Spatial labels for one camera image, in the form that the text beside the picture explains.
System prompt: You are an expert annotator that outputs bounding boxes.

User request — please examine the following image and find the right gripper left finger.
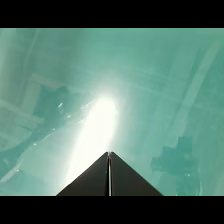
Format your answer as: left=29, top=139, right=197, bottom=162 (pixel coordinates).
left=56, top=151, right=110, bottom=197

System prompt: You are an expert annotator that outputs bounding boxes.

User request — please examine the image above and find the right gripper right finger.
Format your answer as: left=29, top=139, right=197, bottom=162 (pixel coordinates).
left=109, top=151, right=164, bottom=197

